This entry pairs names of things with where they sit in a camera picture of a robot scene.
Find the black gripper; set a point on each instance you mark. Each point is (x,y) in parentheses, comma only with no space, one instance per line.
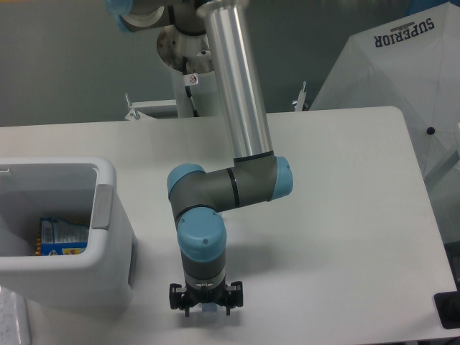
(186,297)

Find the crushed clear plastic bottle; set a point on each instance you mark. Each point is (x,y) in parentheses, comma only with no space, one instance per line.
(209,308)

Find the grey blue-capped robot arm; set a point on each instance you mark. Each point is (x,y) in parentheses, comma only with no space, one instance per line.
(211,37)

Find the white trash can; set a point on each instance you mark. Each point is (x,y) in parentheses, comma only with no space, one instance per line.
(80,190)

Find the blue yellow snack package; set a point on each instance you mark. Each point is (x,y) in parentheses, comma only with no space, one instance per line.
(58,236)

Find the black device at table edge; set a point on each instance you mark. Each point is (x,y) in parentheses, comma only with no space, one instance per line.
(447,305)

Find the white superior umbrella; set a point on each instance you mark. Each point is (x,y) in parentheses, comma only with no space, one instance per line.
(412,64)

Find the white metal base bracket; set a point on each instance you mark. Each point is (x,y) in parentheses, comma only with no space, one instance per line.
(164,109)

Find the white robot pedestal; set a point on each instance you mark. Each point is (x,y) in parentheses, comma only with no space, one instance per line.
(189,60)

